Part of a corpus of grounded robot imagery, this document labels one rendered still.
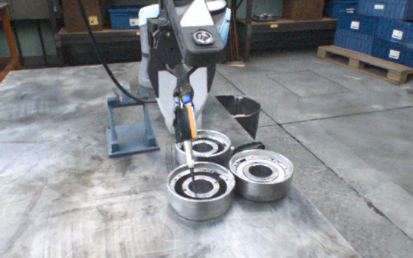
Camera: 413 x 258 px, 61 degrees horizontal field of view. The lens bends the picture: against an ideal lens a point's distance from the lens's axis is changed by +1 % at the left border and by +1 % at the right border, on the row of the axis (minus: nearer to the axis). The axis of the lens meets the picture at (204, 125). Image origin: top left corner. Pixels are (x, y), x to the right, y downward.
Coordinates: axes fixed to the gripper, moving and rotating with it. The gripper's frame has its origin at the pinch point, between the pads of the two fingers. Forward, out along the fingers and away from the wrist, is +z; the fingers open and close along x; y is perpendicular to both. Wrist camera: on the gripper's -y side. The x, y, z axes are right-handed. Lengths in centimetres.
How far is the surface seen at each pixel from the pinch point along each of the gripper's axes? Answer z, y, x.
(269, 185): 9.4, -7.6, -11.3
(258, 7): 37, 400, -203
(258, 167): 10.9, -0.6, -12.9
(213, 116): 13.2, 27.3, -14.1
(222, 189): 10.2, -5.3, -4.5
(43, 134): 13.1, 28.9, 24.6
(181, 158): 10.5, 5.5, -0.8
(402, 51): 66, 236, -291
